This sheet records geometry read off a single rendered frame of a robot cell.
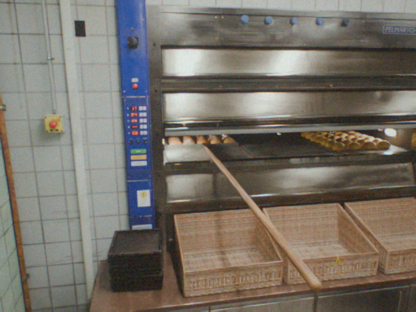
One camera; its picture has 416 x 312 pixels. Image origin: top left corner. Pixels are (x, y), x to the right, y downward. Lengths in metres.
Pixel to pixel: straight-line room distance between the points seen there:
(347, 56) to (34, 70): 1.88
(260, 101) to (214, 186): 0.62
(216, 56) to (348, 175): 1.23
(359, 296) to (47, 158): 1.96
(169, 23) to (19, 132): 1.05
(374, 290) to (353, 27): 1.60
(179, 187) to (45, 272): 1.00
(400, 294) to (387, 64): 1.43
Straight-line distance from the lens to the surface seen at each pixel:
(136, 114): 2.08
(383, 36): 2.62
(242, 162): 2.25
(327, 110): 2.40
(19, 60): 2.19
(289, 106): 2.29
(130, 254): 1.94
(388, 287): 2.40
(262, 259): 2.30
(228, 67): 2.14
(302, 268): 1.08
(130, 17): 2.08
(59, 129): 2.10
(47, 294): 2.60
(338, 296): 2.24
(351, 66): 2.47
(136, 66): 2.06
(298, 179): 2.44
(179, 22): 2.14
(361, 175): 2.67
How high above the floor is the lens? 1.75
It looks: 14 degrees down
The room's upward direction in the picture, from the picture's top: straight up
